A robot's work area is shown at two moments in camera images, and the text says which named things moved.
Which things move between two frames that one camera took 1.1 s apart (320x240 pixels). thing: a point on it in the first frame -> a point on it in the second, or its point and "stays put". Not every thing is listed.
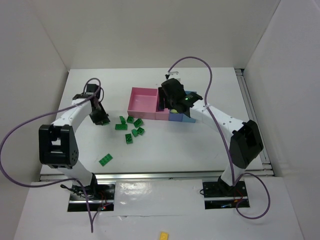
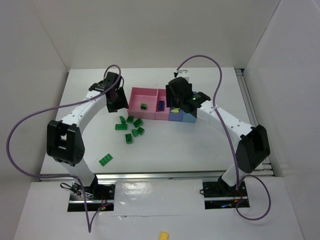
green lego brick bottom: (106, 159) stays put
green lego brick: (129, 139) stays put
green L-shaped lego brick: (122, 126) stays put
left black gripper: (100, 119) -> (116, 100)
